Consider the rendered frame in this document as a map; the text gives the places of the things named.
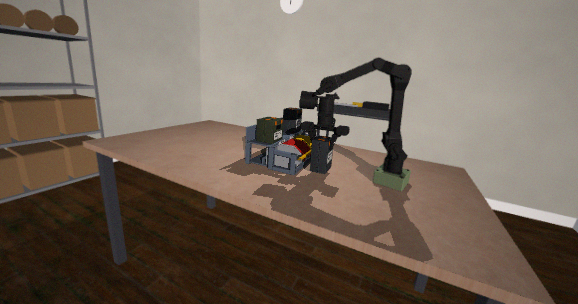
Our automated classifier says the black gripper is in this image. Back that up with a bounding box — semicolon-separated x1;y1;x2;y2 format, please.
300;110;350;151

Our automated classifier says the red open bin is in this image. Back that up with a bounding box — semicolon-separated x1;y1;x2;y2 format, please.
282;139;311;162

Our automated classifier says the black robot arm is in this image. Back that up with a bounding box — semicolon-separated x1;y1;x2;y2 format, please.
299;57;412;175

